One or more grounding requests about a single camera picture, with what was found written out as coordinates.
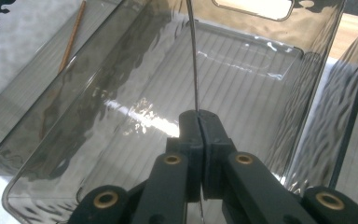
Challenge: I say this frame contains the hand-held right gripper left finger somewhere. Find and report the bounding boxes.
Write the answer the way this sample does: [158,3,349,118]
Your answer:
[166,109,205,203]

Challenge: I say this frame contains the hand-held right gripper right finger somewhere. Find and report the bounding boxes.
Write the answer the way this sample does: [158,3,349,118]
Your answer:
[199,109,238,201]

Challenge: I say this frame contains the grey transparent plastic bin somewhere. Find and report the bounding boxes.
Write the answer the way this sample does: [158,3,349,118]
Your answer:
[297,17,358,218]
[1,0,348,224]
[0,0,127,175]

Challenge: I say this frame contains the slim long silver metal utensil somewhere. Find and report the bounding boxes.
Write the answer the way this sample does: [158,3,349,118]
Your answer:
[185,0,207,224]

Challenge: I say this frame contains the brown wooden chopstick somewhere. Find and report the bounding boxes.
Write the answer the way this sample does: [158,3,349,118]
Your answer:
[57,0,88,76]

